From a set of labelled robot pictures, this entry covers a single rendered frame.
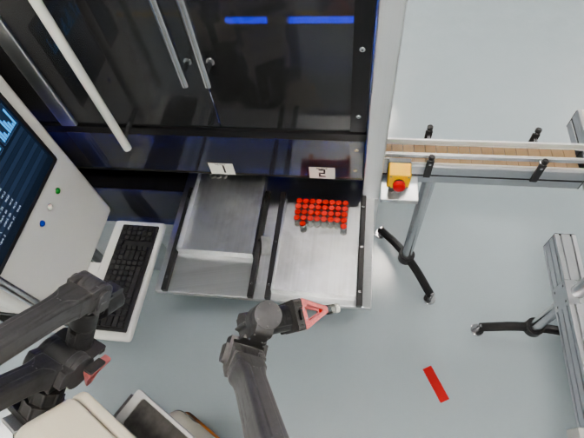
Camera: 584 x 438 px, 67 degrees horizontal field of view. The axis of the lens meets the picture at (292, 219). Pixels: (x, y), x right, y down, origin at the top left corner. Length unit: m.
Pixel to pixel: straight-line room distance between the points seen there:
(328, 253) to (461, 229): 1.27
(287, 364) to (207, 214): 0.96
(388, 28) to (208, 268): 0.91
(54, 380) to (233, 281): 0.62
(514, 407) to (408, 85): 2.06
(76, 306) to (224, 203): 0.78
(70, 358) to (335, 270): 0.79
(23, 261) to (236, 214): 0.66
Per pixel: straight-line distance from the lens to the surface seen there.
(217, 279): 1.47
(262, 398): 0.75
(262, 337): 0.88
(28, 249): 1.50
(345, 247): 1.47
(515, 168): 1.69
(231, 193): 1.63
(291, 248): 1.48
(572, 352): 1.94
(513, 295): 2.51
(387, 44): 1.10
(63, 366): 1.10
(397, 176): 1.46
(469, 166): 1.64
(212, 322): 2.38
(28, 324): 0.92
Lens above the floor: 2.19
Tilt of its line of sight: 59 degrees down
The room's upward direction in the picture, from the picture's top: 10 degrees counter-clockwise
